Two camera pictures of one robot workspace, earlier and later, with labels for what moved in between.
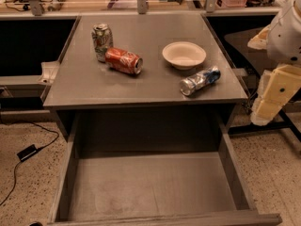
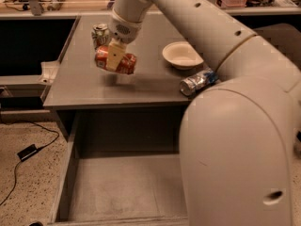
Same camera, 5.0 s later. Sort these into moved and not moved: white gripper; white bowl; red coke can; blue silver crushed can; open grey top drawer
Moved: red coke can; white gripper
Not moved: blue silver crushed can; white bowl; open grey top drawer
